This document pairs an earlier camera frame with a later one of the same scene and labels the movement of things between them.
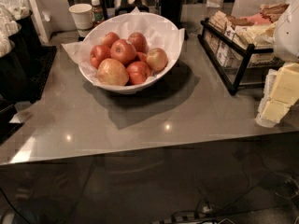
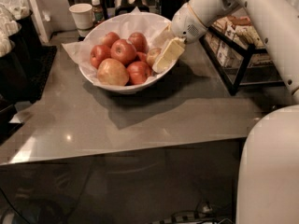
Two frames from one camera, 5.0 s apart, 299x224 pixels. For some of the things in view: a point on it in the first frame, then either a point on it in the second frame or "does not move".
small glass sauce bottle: (97, 8) does not move
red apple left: (97, 53) does not move
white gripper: (288, 32) -> (186, 22)
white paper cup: (82, 15) does not move
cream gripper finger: (271, 112) -> (165, 35)
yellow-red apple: (157, 59) does not move
